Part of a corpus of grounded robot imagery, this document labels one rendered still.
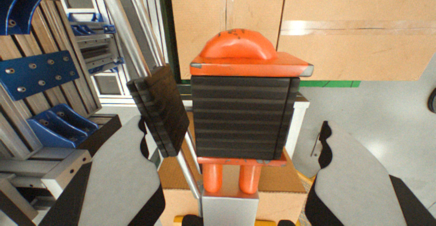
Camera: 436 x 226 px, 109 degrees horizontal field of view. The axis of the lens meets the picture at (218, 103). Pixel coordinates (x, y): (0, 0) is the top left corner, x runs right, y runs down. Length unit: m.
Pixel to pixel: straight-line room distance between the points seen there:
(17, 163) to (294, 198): 0.68
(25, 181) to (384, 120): 2.12
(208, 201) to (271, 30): 0.60
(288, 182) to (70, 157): 0.56
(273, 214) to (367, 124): 1.51
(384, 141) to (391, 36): 1.39
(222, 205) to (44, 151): 0.51
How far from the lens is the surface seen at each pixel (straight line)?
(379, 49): 0.88
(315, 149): 1.84
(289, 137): 0.83
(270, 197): 0.48
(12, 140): 0.59
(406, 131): 2.20
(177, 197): 0.49
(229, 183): 0.20
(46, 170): 0.54
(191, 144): 0.18
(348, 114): 1.75
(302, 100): 0.74
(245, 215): 0.22
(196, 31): 0.66
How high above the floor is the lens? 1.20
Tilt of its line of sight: 63 degrees down
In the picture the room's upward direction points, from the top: 174 degrees counter-clockwise
